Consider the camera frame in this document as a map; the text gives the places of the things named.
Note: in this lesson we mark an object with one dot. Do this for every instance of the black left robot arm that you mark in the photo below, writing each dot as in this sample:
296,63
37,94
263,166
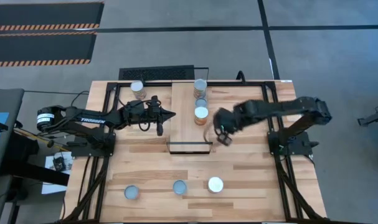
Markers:
92,119

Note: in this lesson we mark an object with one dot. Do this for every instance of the small black device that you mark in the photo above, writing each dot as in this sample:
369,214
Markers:
59,163

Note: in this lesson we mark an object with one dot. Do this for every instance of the grey chair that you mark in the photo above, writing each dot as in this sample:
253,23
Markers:
8,102

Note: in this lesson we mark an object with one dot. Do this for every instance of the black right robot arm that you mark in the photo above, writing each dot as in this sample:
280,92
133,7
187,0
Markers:
285,107

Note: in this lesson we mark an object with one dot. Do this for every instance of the black perforated floor mat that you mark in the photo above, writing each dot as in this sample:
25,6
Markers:
156,73

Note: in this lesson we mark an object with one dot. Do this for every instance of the orange label tin can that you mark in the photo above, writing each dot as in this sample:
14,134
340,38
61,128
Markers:
201,115
215,184
138,88

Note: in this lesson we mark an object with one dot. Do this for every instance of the black aluminium table frame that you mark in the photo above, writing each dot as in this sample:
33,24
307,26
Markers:
238,83

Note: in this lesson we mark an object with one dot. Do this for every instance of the white sticker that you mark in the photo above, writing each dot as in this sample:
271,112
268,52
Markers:
286,81

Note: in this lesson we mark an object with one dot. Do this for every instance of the black furniture leg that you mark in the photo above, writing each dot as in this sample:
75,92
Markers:
36,174

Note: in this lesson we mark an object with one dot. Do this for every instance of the white paper sheet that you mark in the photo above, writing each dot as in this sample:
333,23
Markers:
51,186

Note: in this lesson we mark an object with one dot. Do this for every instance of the large black hazard-striped floor mat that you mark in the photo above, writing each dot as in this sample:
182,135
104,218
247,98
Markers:
45,14

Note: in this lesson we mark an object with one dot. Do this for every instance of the tall tan label tin can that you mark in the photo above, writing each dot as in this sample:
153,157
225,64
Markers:
200,88

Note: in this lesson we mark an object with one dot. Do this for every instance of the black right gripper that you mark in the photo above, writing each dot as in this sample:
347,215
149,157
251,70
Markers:
226,119

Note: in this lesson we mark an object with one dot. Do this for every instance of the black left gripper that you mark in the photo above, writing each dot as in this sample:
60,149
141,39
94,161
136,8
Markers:
154,113

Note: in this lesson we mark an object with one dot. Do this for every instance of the small black hazard-striped floor mat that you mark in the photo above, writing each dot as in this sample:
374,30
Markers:
39,46

